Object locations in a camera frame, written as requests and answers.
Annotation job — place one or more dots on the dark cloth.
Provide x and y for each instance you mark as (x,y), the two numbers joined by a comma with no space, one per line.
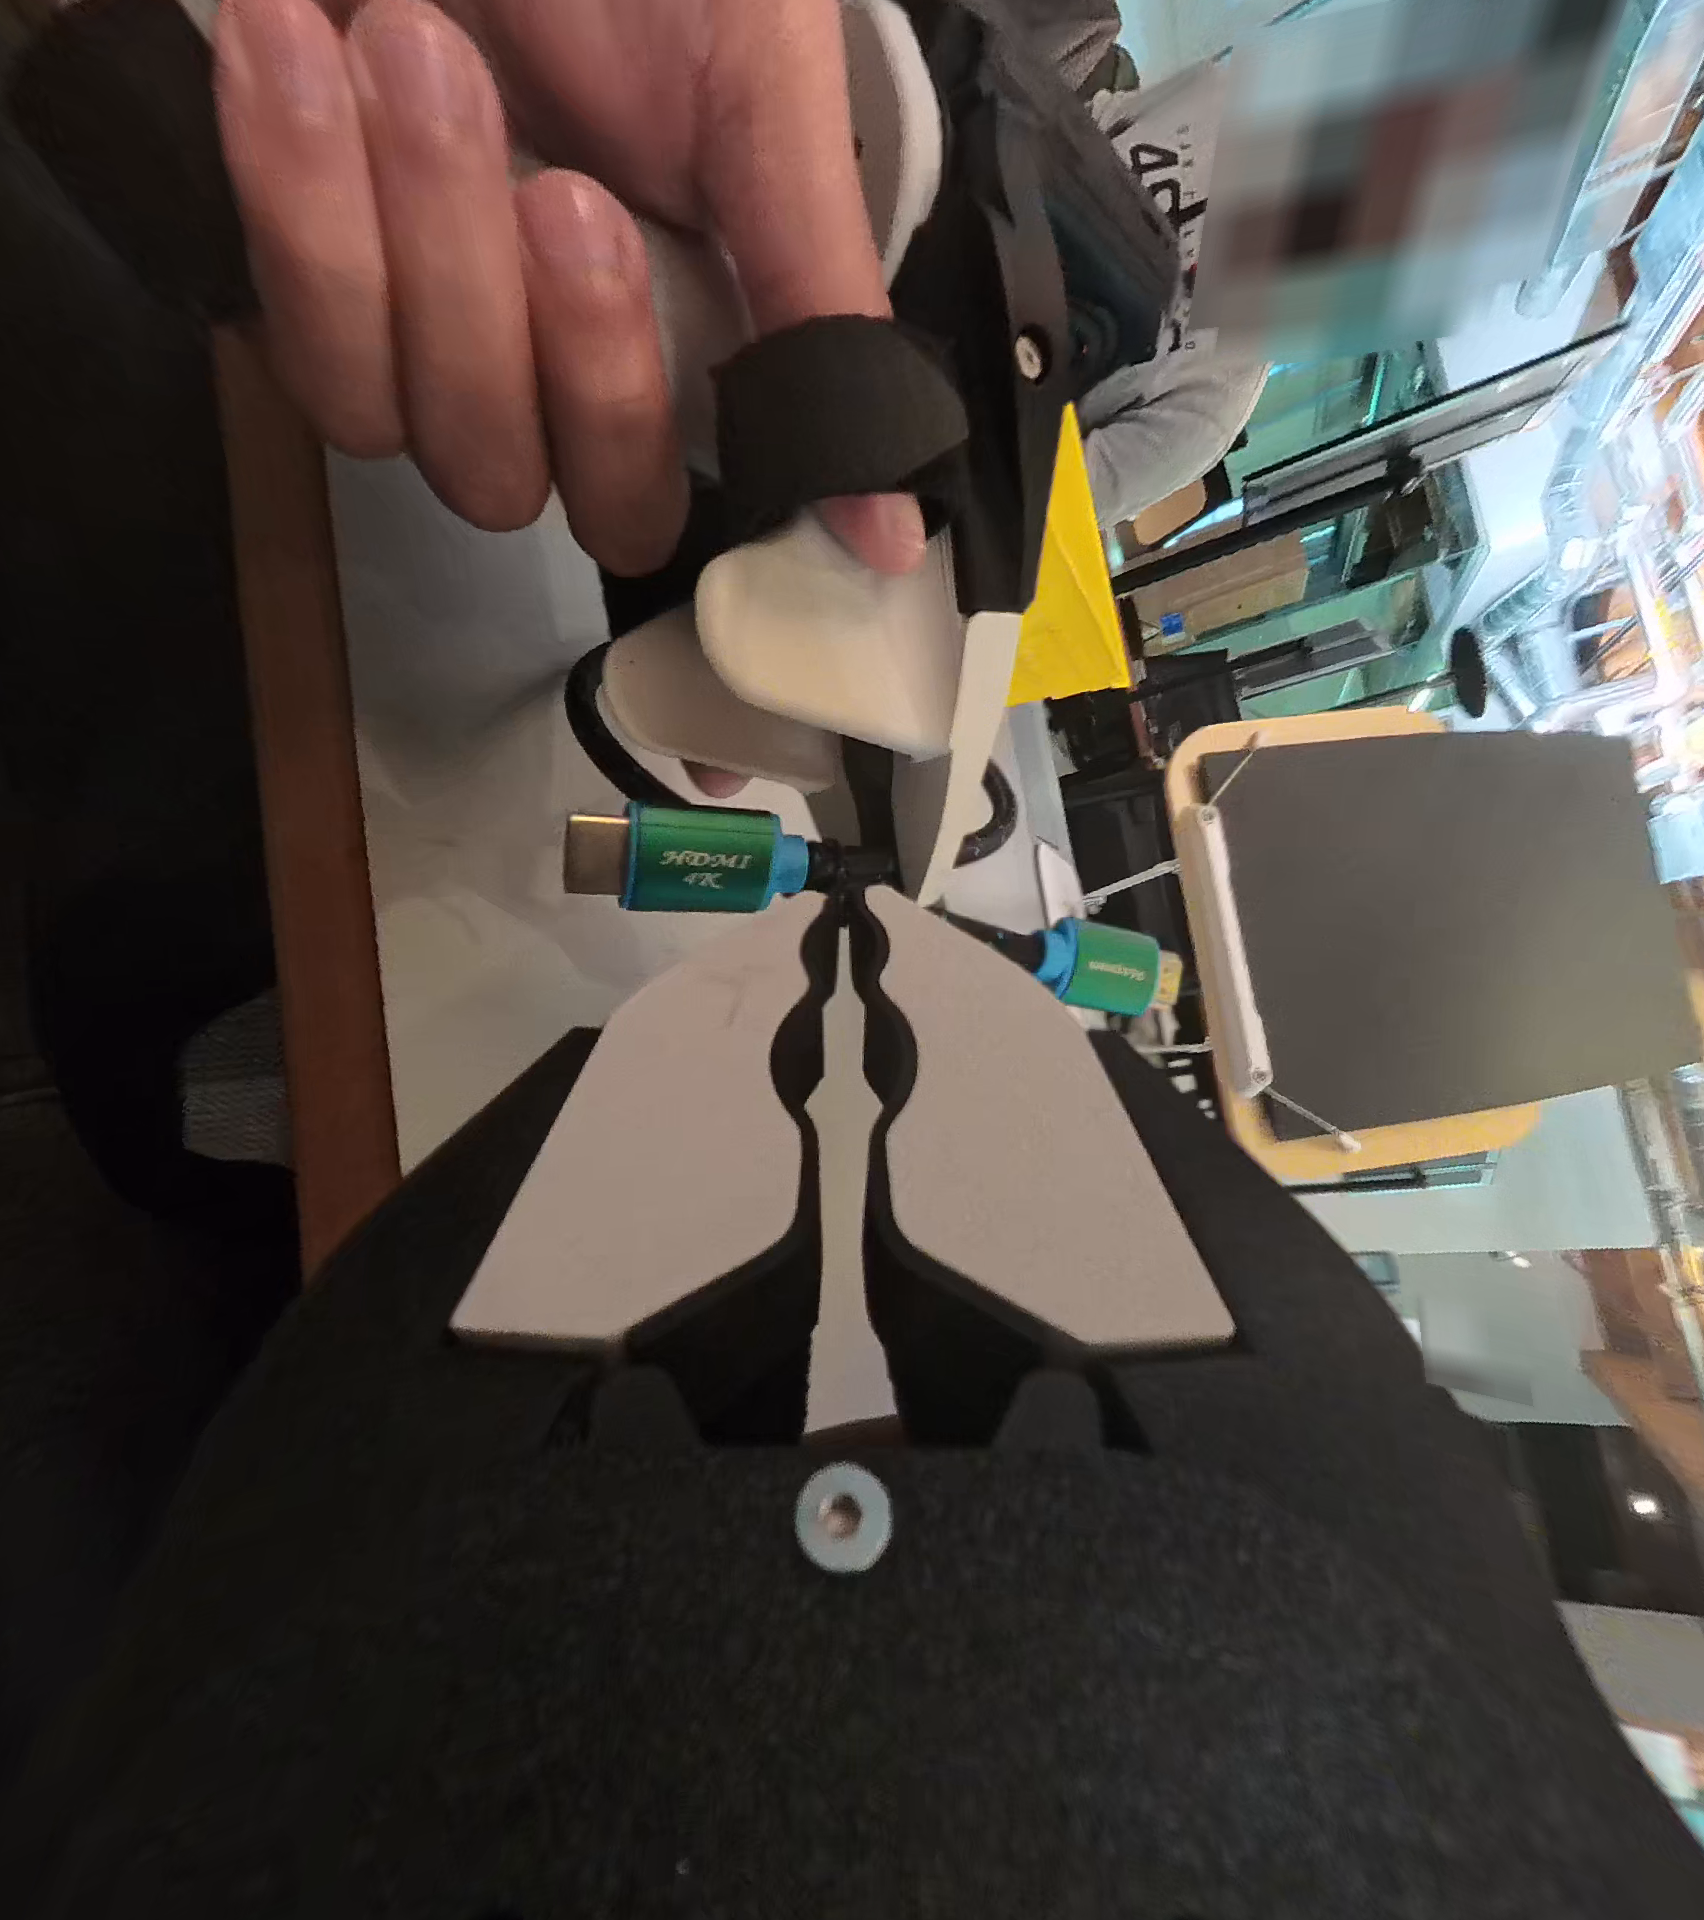
(43,900)

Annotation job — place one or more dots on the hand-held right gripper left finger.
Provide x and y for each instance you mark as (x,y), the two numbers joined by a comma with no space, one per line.
(642,1170)

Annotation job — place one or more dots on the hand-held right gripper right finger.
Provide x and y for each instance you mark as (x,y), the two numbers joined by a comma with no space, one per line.
(1047,1185)

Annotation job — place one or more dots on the grey desk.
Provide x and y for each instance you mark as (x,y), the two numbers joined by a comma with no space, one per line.
(492,751)

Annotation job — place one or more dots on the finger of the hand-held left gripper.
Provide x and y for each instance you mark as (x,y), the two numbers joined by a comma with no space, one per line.
(975,721)

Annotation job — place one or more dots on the person's left hand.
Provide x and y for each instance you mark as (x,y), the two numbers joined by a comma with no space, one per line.
(492,181)

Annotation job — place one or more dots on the yellow plastic bin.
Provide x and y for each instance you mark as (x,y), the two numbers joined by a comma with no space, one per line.
(1077,584)

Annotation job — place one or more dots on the white board stand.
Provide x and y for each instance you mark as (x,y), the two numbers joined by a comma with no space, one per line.
(1227,945)

